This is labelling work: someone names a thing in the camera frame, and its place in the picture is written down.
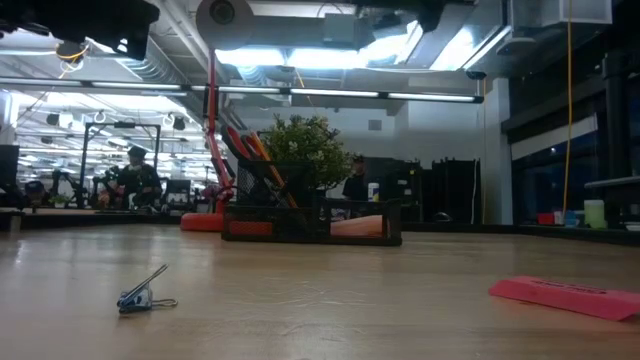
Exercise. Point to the black aluminium table frame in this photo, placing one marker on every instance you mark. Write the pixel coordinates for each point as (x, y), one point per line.
(500, 231)

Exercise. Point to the pale green container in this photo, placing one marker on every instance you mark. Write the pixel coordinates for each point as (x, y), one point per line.
(595, 215)

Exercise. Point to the red rectangular eraser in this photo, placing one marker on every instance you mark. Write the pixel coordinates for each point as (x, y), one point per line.
(250, 228)

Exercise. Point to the pink wedge eraser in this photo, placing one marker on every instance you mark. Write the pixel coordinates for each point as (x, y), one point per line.
(565, 297)

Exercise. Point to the red and black scissors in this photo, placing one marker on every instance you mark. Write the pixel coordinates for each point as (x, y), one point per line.
(231, 142)

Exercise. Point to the green potted plant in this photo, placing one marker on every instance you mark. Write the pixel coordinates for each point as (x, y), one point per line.
(310, 145)

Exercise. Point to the red desk lamp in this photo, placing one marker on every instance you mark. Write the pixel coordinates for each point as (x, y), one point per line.
(212, 125)

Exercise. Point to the pink sticky note pad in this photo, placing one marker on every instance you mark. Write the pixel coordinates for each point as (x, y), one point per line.
(357, 227)

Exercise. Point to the person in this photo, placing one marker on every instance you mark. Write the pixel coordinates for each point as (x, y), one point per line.
(356, 187)
(35, 192)
(137, 180)

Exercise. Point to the orange pencil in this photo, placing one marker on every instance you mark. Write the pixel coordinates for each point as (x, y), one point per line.
(256, 148)
(265, 149)

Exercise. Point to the black mesh desk organizer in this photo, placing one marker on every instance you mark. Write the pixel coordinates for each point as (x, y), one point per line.
(310, 241)

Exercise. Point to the white canister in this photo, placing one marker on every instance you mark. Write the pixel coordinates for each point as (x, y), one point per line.
(373, 192)

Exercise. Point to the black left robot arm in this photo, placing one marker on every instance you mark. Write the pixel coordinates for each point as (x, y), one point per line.
(75, 20)

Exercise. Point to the blue binder clip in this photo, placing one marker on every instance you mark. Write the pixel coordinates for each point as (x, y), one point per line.
(135, 300)

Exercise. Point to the long ceiling light fixture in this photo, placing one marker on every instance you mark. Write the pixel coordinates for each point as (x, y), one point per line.
(330, 93)

